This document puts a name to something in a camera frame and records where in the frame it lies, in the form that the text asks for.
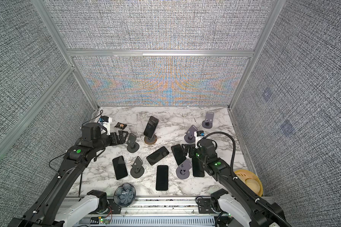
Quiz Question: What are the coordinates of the blue case phone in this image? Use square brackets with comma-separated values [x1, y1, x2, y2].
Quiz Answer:
[171, 144, 187, 166]

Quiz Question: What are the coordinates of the purple case phone wooden stand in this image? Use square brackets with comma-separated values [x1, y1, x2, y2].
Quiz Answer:
[144, 116, 159, 139]

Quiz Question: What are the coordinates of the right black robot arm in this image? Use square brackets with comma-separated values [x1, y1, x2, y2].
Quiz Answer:
[188, 131, 290, 227]

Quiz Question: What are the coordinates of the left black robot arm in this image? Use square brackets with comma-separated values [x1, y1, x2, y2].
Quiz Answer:
[8, 123, 128, 227]

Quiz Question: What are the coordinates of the middle purple phone stand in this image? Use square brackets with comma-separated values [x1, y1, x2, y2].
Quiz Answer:
[184, 125, 198, 144]

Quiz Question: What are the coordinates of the left grey phone stand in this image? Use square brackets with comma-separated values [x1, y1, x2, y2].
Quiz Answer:
[127, 133, 140, 153]

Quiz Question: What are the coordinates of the front right purple stand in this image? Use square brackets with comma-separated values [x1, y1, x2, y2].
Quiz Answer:
[176, 159, 192, 180]

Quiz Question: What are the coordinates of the far right purple stand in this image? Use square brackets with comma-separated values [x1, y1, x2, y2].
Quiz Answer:
[202, 112, 214, 129]

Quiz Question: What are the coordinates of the wooden base phone stand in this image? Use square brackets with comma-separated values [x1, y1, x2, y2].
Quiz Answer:
[144, 134, 157, 145]

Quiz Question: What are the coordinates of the front left grey stand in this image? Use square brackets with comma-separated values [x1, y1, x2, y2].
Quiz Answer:
[130, 156, 145, 179]

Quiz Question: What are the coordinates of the small black snack packet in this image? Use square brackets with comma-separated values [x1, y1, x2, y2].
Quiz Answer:
[114, 122, 127, 130]

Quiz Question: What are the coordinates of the yellow bamboo steamer basket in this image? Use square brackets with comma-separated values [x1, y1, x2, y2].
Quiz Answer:
[235, 169, 263, 196]

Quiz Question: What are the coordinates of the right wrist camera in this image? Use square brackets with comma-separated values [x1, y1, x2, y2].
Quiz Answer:
[194, 130, 205, 148]

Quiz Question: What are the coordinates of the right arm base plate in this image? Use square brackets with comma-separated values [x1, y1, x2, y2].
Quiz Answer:
[196, 197, 217, 214]

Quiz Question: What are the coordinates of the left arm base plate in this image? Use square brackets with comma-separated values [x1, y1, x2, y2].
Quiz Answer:
[90, 198, 122, 215]

